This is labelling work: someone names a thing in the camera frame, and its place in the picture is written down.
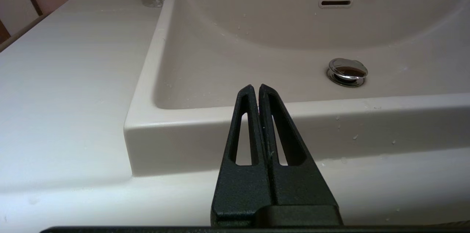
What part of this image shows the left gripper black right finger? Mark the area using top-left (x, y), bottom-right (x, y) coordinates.
top-left (259, 84), bottom-right (337, 206)

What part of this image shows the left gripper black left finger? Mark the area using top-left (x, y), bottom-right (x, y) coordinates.
top-left (211, 85), bottom-right (273, 227)

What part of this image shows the beige sink basin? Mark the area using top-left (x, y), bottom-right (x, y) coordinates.
top-left (124, 0), bottom-right (470, 177)

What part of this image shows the chrome drain stopper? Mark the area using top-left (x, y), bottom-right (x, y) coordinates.
top-left (326, 58), bottom-right (368, 87)

